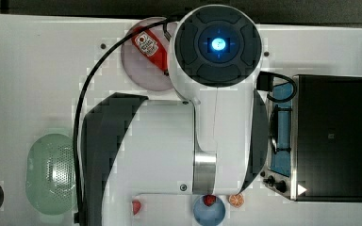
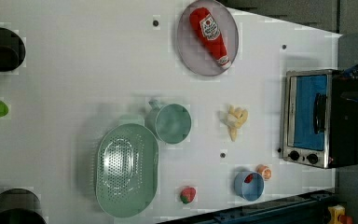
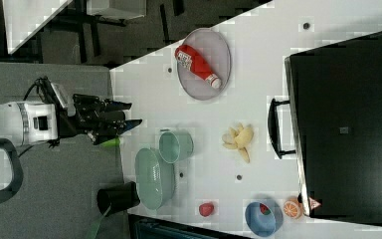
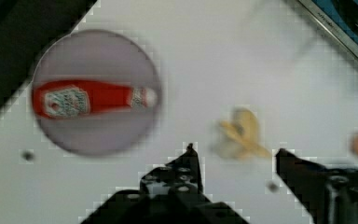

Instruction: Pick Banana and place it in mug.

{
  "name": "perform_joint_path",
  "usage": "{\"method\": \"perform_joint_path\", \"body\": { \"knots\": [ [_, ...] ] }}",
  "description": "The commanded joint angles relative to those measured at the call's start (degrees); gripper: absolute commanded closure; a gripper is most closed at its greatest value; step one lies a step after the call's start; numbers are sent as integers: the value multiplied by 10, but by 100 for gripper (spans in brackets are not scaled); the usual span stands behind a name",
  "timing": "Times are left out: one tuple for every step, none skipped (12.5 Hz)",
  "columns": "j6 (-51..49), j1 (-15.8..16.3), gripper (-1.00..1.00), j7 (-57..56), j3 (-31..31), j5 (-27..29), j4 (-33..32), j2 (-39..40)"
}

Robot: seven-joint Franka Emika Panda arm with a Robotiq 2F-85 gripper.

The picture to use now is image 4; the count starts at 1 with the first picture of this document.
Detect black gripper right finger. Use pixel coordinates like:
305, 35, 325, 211
275, 148, 358, 224

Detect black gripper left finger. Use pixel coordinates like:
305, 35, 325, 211
140, 143, 203, 198

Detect yellow plush banana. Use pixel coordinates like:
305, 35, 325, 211
215, 107, 271, 160

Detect red ketchup bottle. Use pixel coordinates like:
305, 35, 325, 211
32, 79, 158, 119

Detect grey round plate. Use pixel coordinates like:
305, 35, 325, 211
31, 30, 162, 157

